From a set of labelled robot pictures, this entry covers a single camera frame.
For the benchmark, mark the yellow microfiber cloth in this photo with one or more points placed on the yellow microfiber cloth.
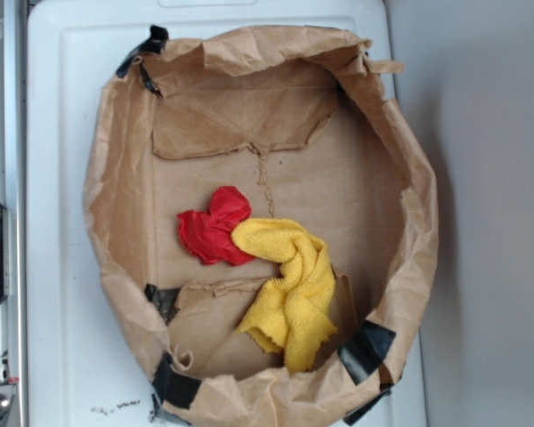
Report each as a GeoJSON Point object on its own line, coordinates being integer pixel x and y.
{"type": "Point", "coordinates": [290, 314]}

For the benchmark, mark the black tape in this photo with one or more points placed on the black tape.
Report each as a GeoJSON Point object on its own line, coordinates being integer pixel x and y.
{"type": "Point", "coordinates": [178, 390]}
{"type": "Point", "coordinates": [164, 300]}
{"type": "Point", "coordinates": [361, 356]}
{"type": "Point", "coordinates": [154, 44]}

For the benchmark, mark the red paper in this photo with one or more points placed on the red paper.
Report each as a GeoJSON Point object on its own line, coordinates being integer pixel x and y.
{"type": "Point", "coordinates": [207, 235]}

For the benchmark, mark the aluminium frame rail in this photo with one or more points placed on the aluminium frame rail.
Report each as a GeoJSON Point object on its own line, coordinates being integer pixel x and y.
{"type": "Point", "coordinates": [13, 361]}

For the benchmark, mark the black tape inner left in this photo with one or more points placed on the black tape inner left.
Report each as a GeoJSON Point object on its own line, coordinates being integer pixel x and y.
{"type": "Point", "coordinates": [164, 300]}

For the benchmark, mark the black tape bottom right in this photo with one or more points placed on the black tape bottom right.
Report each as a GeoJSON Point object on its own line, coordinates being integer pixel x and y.
{"type": "Point", "coordinates": [361, 356]}

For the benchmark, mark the black tape top left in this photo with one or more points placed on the black tape top left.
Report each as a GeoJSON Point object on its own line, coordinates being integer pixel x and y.
{"type": "Point", "coordinates": [154, 44]}

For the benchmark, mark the brown paper bag bin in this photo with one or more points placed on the brown paper bag bin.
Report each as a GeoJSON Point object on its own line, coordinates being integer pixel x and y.
{"type": "Point", "coordinates": [296, 119]}

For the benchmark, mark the black tape bottom left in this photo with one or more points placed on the black tape bottom left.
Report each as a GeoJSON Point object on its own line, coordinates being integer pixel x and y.
{"type": "Point", "coordinates": [178, 390]}

